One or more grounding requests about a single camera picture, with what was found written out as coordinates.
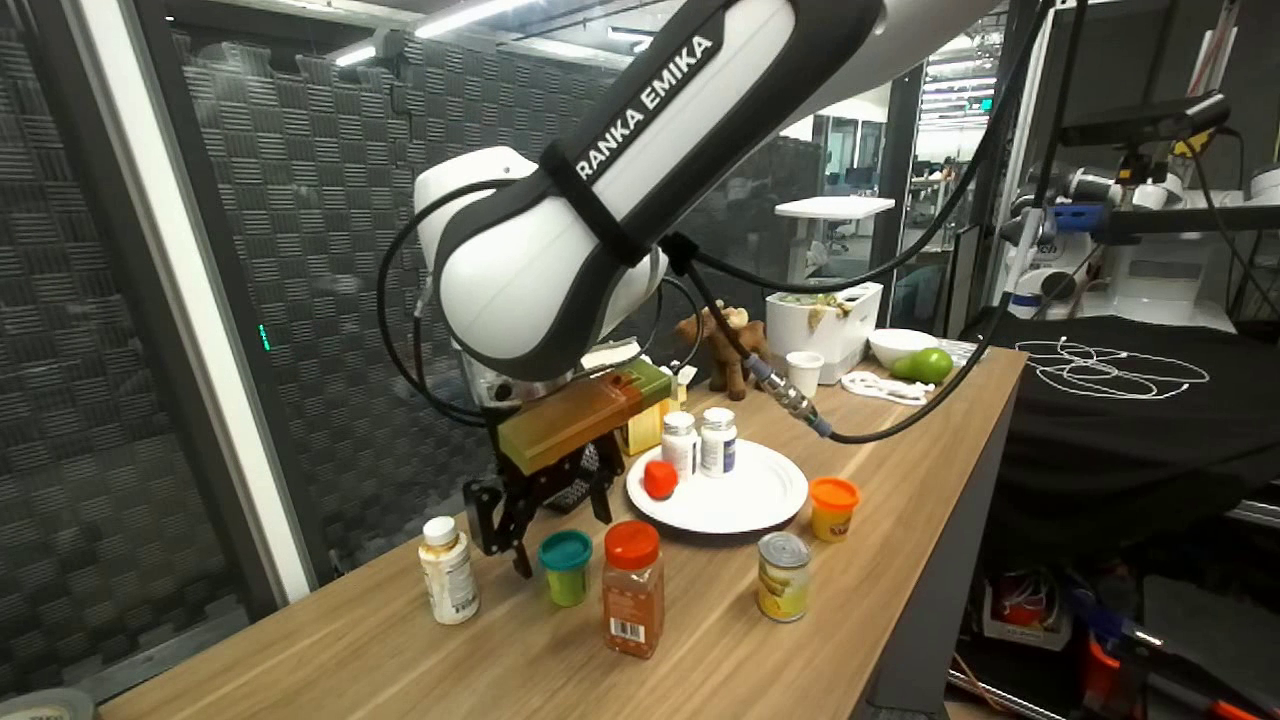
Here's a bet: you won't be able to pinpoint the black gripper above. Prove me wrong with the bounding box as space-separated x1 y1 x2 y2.
459 446 631 579

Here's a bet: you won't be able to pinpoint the teal lid small tub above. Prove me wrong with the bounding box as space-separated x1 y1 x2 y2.
535 529 597 614

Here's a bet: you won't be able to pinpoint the white pill bottle blue label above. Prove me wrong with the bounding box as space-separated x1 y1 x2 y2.
660 407 705 482
698 404 739 482

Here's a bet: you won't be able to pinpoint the white paper plate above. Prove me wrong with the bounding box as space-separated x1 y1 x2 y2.
623 435 812 541

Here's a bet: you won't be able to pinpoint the white bottle beige cap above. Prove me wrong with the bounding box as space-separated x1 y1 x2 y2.
417 514 484 633

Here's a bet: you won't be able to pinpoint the spice jar orange lid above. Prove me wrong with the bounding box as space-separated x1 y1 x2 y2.
599 516 668 663

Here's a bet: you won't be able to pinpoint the brown plush moose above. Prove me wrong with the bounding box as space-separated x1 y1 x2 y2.
674 300 772 401

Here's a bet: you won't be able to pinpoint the small yellow tin can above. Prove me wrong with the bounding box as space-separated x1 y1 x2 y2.
752 529 817 629

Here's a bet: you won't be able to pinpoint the orange lid dough tub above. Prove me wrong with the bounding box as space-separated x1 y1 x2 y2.
805 475 866 544

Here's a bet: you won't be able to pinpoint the white paper cup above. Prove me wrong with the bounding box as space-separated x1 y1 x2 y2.
785 348 827 404

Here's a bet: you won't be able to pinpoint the brown crinkled scraps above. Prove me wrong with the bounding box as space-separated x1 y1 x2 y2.
798 289 856 323

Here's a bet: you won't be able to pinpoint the white paper sheet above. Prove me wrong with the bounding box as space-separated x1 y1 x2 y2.
837 370 942 407

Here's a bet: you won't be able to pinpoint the green fruit on board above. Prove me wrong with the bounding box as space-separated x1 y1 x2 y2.
866 323 961 391

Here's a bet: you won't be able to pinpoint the white background table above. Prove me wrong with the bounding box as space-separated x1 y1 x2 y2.
772 193 901 229

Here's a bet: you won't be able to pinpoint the red tool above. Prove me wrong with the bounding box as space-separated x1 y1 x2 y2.
1076 624 1280 720

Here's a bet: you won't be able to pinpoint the black table cover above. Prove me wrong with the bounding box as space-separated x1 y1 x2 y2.
955 311 1280 541

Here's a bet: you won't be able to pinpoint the white lab machine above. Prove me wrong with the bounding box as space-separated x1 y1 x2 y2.
997 198 1246 337

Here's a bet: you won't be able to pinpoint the black looped wrist cable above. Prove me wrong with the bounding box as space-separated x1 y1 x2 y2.
371 175 563 432

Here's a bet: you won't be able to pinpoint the black cable with metal connector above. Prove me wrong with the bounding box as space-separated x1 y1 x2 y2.
658 0 1071 447

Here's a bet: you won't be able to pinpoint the white coiled cord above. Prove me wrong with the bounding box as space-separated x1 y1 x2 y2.
1014 334 1215 407

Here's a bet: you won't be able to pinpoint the black bar camera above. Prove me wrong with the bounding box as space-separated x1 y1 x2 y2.
1057 88 1232 151

